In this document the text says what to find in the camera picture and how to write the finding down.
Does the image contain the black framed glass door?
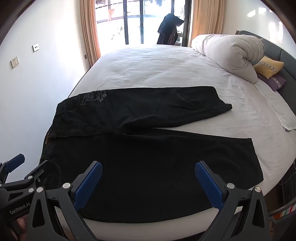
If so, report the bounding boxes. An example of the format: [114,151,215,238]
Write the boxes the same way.
[95,0,192,47]

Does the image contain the dark hanging clothes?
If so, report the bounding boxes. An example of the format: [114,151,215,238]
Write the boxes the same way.
[157,14,185,45]

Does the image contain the basket with striped cloth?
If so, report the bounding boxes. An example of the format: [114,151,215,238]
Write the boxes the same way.
[272,204,296,241]

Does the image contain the folded white cloth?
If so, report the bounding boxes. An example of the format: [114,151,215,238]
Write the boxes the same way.
[266,88,296,132]

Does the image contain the white pillow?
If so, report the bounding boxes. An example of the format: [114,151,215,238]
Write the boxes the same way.
[191,34,265,84]

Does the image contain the beige curtain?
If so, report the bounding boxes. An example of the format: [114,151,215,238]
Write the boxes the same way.
[80,0,101,67]
[190,0,228,47]

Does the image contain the black pants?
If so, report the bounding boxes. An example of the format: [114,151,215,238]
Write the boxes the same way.
[39,86,264,224]

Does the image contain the bed with white sheet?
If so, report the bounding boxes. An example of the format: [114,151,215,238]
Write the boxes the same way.
[39,44,296,233]

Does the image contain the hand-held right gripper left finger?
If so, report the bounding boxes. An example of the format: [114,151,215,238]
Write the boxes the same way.
[27,161,103,241]

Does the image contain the yellow patterned pillow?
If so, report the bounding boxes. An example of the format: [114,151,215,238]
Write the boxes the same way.
[253,56,284,79]

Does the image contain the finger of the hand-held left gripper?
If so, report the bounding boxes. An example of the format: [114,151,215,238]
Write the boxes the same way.
[0,160,50,201]
[0,153,25,184]

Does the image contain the person's left hand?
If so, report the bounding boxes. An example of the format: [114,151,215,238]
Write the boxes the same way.
[13,217,29,241]

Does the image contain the grey padded headboard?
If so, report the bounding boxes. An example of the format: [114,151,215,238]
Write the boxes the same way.
[236,30,296,98]

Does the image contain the purple pillow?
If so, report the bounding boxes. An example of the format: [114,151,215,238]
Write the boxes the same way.
[257,74,287,91]

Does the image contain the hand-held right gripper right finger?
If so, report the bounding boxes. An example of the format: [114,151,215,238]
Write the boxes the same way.
[195,161,271,241]

